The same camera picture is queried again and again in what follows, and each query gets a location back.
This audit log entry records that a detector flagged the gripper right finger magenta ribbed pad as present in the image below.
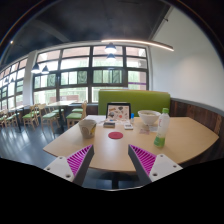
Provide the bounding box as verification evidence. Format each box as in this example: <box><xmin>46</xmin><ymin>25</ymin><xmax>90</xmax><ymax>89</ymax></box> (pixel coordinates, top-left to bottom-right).
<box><xmin>128</xmin><ymin>144</ymin><xmax>182</xmax><ymax>185</ymax></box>

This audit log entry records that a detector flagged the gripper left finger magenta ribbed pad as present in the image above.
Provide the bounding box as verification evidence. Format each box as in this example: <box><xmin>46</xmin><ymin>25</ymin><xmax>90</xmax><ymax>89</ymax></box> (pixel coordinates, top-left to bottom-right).
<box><xmin>44</xmin><ymin>145</ymin><xmax>94</xmax><ymax>186</ymax></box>

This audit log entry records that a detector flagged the white paper cup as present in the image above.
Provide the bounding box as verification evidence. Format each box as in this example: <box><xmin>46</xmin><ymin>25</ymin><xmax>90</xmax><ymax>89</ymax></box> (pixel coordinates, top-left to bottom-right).
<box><xmin>79</xmin><ymin>119</ymin><xmax>96</xmax><ymax>139</ymax></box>

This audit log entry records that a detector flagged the small white card box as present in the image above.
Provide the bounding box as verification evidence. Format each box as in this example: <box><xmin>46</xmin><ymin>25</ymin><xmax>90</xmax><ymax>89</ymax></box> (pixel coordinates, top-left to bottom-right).
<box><xmin>124</xmin><ymin>124</ymin><xmax>133</xmax><ymax>130</ymax></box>

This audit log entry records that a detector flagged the red round coaster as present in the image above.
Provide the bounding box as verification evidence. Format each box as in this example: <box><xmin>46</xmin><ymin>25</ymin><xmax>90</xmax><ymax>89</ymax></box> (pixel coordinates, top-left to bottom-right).
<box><xmin>108</xmin><ymin>131</ymin><xmax>123</xmax><ymax>140</ymax></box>

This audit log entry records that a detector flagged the white bowl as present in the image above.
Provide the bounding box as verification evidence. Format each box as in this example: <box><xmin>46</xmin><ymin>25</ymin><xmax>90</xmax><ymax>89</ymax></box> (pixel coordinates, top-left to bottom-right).
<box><xmin>138</xmin><ymin>110</ymin><xmax>161</xmax><ymax>125</ymax></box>

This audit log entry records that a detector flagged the clear bottle, green label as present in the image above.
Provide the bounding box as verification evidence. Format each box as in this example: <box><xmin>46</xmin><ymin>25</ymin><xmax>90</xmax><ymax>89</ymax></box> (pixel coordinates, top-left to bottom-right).
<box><xmin>154</xmin><ymin>108</ymin><xmax>170</xmax><ymax>148</ymax></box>

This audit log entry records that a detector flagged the wooden chair green seat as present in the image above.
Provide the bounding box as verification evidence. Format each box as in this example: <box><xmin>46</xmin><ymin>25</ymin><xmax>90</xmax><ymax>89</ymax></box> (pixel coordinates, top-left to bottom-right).
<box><xmin>66</xmin><ymin>101</ymin><xmax>87</xmax><ymax>128</ymax></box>
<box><xmin>41</xmin><ymin>105</ymin><xmax>63</xmax><ymax>134</ymax></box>
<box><xmin>23</xmin><ymin>105</ymin><xmax>39</xmax><ymax>128</ymax></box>
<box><xmin>0</xmin><ymin>109</ymin><xmax>19</xmax><ymax>128</ymax></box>

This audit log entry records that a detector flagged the dark small box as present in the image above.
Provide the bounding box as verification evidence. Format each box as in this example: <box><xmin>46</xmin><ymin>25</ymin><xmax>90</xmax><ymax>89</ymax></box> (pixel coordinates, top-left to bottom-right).
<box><xmin>103</xmin><ymin>122</ymin><xmax>115</xmax><ymax>128</ymax></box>

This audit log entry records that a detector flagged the white paper sheet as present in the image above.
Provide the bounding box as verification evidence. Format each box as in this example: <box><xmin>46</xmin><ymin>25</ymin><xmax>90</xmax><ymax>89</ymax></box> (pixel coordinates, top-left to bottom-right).
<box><xmin>84</xmin><ymin>115</ymin><xmax>106</xmax><ymax>123</ymax></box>

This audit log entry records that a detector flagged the small blue capped bottle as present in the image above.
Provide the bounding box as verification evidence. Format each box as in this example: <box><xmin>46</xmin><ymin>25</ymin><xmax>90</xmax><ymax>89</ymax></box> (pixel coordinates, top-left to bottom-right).
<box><xmin>130</xmin><ymin>113</ymin><xmax>134</xmax><ymax>122</ymax></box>

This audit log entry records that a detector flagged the background wooden table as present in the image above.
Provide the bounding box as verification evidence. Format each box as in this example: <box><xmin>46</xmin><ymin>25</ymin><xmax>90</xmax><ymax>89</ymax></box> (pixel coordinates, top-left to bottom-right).
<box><xmin>48</xmin><ymin>100</ymin><xmax>76</xmax><ymax>134</ymax></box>

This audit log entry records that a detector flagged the green bench backrest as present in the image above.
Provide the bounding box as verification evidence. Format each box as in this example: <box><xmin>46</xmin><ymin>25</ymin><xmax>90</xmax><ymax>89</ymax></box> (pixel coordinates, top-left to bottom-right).
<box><xmin>98</xmin><ymin>89</ymin><xmax>170</xmax><ymax>116</ymax></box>

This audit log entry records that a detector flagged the black pendant lamp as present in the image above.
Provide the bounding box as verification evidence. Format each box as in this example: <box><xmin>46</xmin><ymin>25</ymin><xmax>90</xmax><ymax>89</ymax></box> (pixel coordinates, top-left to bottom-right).
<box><xmin>105</xmin><ymin>42</ymin><xmax>117</xmax><ymax>54</ymax></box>
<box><xmin>41</xmin><ymin>65</ymin><xmax>49</xmax><ymax>74</ymax></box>
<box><xmin>31</xmin><ymin>63</ymin><xmax>40</xmax><ymax>74</ymax></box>
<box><xmin>106</xmin><ymin>53</ymin><xmax>116</xmax><ymax>61</ymax></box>

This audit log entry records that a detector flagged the curved linear ceiling light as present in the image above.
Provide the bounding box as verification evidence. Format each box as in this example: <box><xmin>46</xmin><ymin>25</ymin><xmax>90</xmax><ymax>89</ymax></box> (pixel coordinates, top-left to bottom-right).
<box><xmin>101</xmin><ymin>39</ymin><xmax>174</xmax><ymax>52</ymax></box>

